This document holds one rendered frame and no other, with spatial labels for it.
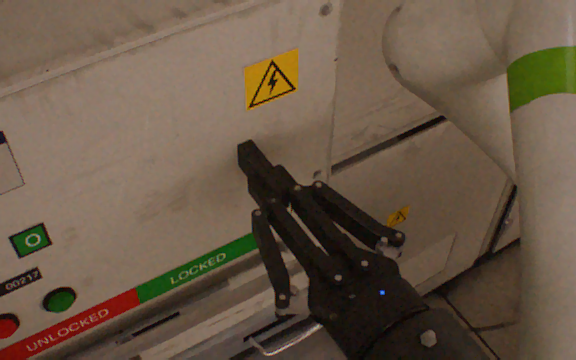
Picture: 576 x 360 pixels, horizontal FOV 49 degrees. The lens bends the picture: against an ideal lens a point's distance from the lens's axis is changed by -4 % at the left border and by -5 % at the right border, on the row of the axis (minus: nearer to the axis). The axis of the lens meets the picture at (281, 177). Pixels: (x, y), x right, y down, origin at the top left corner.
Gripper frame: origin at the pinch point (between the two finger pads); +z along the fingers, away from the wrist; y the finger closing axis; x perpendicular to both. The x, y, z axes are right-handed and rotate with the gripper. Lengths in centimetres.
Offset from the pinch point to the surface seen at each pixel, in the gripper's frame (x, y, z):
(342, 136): -34, 31, 28
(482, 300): -123, 85, 19
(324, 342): -38.3, 8.2, -1.6
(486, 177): -71, 78, 28
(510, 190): -88, 94, 30
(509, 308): -123, 90, 12
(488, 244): -113, 94, 30
